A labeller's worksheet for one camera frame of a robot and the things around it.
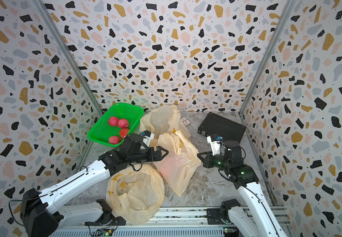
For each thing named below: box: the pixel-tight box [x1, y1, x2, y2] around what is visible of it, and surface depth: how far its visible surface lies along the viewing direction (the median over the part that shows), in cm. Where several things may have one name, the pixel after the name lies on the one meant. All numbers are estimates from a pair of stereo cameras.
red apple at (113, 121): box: [108, 116, 119, 127], surface depth 110 cm
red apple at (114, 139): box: [108, 135, 122, 145], surface depth 97 cm
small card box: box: [181, 117, 191, 126], surface depth 116 cm
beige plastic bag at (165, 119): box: [139, 104, 192, 139], surface depth 108 cm
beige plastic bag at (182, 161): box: [153, 129, 202, 198], surface depth 80 cm
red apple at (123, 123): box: [117, 118, 129, 129], surface depth 108 cm
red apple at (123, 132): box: [119, 127, 130, 139], surface depth 102 cm
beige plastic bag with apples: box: [106, 164, 166, 225], surface depth 76 cm
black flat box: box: [197, 112, 247, 144], surface depth 110 cm
